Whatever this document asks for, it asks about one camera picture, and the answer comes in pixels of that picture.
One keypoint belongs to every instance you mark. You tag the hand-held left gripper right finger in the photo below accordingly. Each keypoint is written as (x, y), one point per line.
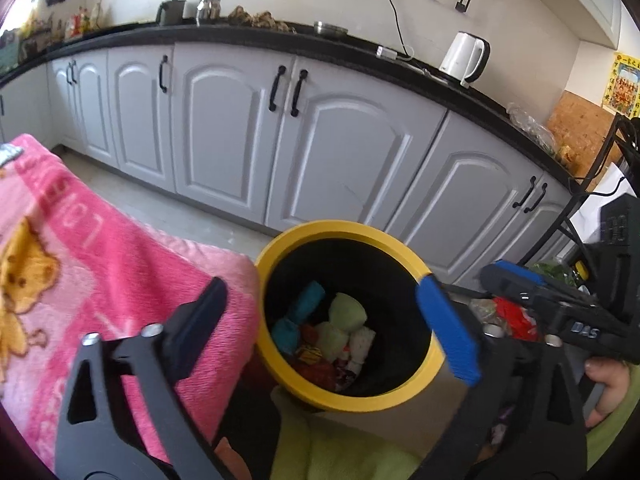
(450, 332)

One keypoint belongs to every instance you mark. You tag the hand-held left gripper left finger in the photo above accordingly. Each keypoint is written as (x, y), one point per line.
(197, 330)

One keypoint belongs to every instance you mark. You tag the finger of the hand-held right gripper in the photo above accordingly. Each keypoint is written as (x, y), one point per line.
(505, 285)
(520, 272)

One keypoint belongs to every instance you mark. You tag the red plastic bag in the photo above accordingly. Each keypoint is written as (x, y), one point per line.
(315, 375)

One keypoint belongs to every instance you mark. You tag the yellow black waste bin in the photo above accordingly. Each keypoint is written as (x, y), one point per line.
(325, 230)

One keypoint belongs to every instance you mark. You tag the person's right hand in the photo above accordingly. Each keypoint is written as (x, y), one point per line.
(612, 385)

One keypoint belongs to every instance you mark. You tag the green leafy vegetables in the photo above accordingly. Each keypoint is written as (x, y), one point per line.
(552, 272)

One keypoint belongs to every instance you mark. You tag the clear vegetable bag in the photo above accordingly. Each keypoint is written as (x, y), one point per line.
(485, 312)

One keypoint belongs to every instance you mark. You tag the red shopping bag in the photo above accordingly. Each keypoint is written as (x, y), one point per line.
(520, 320)

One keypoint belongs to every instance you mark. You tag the white sheet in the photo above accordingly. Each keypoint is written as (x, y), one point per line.
(595, 210)

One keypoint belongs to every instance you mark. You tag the pink printed blanket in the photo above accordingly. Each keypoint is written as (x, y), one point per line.
(100, 260)

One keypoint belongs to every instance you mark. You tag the clear plastic bag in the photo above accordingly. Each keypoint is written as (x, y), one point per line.
(530, 127)

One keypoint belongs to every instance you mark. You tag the black metal stand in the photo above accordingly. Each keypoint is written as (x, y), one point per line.
(607, 150)

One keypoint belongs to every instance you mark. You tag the chipboard panel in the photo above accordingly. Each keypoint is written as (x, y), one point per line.
(580, 130)

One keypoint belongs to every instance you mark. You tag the lime green cloth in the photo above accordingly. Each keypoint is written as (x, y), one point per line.
(330, 445)

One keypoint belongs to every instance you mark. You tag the white base cabinets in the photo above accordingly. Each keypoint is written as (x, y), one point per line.
(240, 140)

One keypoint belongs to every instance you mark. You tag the white electric kettle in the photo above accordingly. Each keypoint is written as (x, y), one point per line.
(460, 60)

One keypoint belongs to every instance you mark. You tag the white power adapter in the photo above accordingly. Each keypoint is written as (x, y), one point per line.
(386, 52)

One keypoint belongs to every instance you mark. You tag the black kitchen countertop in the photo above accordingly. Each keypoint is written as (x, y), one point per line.
(250, 35)

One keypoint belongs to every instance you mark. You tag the steel bowl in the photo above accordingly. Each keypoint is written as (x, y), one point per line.
(330, 28)

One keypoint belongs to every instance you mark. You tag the brown lumpy pile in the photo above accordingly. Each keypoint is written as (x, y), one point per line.
(260, 20)

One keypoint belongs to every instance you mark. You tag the dark grey teapot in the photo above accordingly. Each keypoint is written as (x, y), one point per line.
(170, 12)

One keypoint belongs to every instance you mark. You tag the steel teapot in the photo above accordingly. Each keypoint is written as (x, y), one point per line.
(208, 10)

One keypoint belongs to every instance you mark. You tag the group of condiment bottles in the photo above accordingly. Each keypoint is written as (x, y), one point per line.
(82, 22)

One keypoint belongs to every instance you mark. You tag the cluttered dish rack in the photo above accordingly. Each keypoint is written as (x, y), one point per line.
(25, 42)

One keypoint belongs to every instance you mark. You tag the yellow wall poster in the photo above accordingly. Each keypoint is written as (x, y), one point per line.
(624, 85)

